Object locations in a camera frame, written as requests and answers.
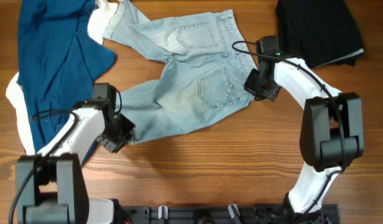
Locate light blue denim shorts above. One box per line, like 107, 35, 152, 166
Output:
104, 1, 256, 144

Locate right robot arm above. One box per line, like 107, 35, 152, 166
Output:
244, 35, 364, 223

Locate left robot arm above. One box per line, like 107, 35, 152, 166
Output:
8, 83, 135, 223

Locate folded black garment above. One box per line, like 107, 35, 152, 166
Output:
275, 0, 364, 68

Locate dark blue shirt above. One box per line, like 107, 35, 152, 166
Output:
17, 0, 116, 155

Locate white garment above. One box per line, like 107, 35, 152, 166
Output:
6, 0, 118, 156

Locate right black cable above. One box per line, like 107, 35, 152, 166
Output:
231, 40, 348, 218

